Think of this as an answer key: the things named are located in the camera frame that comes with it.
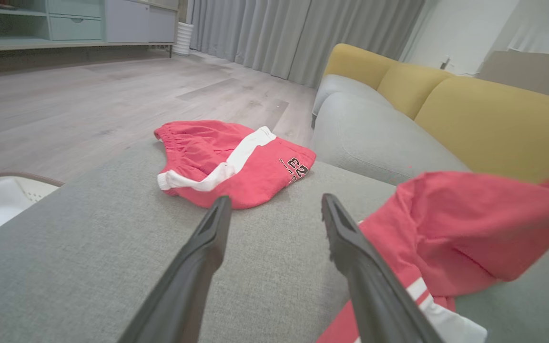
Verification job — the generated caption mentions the red shorts with 23 print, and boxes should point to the red shorts with 23 print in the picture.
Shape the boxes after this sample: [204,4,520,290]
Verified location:
[154,120,317,210]

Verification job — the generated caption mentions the white sheer curtain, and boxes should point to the white sheer curtain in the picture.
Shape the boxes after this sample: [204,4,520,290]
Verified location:
[507,0,549,56]

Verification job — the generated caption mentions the large grey fabric sofa ottoman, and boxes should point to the large grey fabric sofa ottoman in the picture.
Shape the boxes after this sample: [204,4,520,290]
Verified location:
[0,138,549,343]

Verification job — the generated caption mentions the grey sofa seat cushion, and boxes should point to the grey sofa seat cushion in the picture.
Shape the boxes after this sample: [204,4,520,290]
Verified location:
[312,74,394,115]
[310,91,470,187]

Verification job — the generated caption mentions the yellow sofa back cushion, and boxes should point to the yellow sofa back cushion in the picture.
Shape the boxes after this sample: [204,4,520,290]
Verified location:
[415,76,549,252]
[377,63,455,120]
[325,44,399,91]

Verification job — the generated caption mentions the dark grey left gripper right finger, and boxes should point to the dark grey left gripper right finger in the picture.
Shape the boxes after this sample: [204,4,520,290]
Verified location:
[321,193,447,343]

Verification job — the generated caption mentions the grey pleated curtain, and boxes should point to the grey pleated curtain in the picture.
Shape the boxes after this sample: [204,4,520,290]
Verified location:
[186,0,427,89]

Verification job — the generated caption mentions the red jersey with white panel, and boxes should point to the red jersey with white panel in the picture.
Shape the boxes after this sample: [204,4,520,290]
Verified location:
[316,169,549,343]

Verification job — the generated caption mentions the pale green white cabinet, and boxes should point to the pale green white cabinet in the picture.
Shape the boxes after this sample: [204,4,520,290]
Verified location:
[0,0,180,54]

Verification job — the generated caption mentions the beige upholstered panel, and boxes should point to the beige upholstered panel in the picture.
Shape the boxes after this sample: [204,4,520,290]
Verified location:
[476,50,549,104]

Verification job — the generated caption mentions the white ribbed vase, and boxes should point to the white ribbed vase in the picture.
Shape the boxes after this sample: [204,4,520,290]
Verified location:
[172,21,194,57]

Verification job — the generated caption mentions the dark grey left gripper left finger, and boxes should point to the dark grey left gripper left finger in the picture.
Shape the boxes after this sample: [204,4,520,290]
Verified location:
[117,195,233,343]

